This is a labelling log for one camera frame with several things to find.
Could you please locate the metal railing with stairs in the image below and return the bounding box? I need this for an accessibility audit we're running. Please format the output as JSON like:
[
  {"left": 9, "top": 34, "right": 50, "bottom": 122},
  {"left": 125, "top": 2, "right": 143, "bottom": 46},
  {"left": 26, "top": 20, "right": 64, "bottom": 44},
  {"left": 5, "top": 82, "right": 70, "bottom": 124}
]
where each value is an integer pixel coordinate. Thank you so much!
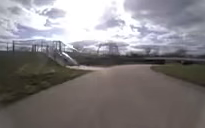
[{"left": 0, "top": 39, "right": 80, "bottom": 67}]

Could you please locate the grassy embankment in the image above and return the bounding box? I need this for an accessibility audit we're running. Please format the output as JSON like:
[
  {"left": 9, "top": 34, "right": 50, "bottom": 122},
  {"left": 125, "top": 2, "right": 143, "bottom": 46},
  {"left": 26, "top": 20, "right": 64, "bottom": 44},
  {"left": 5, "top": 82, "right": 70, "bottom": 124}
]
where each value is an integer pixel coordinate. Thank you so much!
[{"left": 0, "top": 51, "right": 91, "bottom": 109}]

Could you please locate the metal lattice structure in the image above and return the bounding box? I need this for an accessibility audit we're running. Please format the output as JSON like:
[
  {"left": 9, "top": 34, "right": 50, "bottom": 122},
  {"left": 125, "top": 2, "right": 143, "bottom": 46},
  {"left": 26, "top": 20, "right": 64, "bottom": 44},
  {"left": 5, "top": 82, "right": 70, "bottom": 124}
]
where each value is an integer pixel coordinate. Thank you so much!
[{"left": 95, "top": 42, "right": 122, "bottom": 57}]

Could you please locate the grey paved path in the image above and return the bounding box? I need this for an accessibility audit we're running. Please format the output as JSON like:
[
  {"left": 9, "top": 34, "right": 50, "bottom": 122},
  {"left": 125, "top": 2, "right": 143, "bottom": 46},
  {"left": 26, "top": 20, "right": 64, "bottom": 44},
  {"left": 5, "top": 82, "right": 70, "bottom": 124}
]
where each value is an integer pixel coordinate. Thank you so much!
[{"left": 0, "top": 63, "right": 205, "bottom": 128}]

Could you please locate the row of bare trees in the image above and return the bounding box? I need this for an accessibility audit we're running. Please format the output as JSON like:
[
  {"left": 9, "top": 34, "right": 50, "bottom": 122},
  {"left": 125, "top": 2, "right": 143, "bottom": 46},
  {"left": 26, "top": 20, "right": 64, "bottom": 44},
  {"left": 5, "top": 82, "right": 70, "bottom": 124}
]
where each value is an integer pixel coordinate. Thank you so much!
[{"left": 123, "top": 46, "right": 205, "bottom": 60}]

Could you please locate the grass field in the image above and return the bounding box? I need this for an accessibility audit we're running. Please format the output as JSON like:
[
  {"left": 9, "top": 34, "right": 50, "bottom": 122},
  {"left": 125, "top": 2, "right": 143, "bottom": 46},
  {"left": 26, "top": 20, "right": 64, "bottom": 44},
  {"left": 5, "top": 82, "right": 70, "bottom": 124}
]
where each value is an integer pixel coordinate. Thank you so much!
[{"left": 150, "top": 63, "right": 205, "bottom": 89}]

